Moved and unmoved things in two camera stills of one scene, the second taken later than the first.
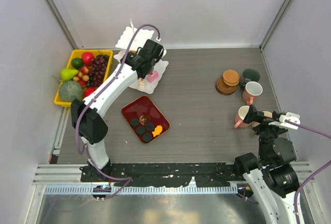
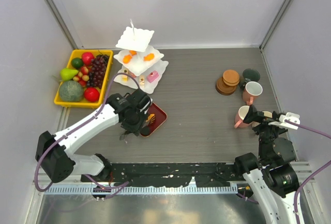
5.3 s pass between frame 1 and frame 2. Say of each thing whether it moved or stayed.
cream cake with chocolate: stayed
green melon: stayed
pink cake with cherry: stayed
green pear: stayed
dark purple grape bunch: stayed
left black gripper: moved
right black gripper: stayed
